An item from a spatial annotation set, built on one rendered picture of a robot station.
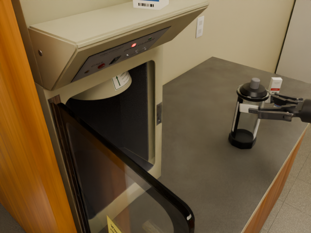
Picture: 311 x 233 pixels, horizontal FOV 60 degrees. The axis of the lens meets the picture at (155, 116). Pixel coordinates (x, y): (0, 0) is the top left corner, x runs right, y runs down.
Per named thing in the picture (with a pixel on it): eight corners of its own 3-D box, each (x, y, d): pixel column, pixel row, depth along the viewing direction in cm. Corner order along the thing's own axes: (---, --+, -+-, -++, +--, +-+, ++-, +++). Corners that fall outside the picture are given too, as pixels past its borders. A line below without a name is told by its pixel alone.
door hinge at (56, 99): (82, 233, 68) (46, 100, 46) (90, 226, 69) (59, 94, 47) (85, 237, 67) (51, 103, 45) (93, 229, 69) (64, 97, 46)
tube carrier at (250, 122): (222, 139, 105) (231, 91, 93) (235, 127, 112) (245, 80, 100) (249, 151, 99) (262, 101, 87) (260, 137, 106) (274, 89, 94)
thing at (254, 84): (233, 97, 94) (237, 80, 90) (245, 87, 100) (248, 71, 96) (259, 106, 89) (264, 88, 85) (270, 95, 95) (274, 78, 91)
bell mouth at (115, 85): (43, 84, 65) (37, 63, 62) (99, 61, 76) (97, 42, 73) (90, 109, 56) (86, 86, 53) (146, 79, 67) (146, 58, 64)
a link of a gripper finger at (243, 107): (260, 113, 91) (259, 114, 90) (240, 110, 95) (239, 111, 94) (260, 106, 89) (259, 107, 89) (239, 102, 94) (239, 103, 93)
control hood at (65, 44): (41, 88, 44) (24, 26, 38) (164, 38, 65) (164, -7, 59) (86, 113, 38) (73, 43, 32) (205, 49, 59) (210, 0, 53)
